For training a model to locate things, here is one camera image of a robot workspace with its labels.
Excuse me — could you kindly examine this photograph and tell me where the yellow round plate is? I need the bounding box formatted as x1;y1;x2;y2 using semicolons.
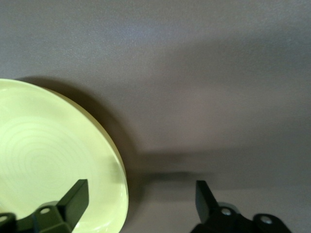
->
0;78;129;233

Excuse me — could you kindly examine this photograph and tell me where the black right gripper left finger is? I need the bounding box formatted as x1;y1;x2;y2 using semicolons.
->
0;179;89;233

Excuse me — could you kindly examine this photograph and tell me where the brown table cover sheet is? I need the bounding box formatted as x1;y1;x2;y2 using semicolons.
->
0;0;311;233

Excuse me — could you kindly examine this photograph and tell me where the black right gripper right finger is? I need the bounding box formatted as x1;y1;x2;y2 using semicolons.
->
190;180;292;233

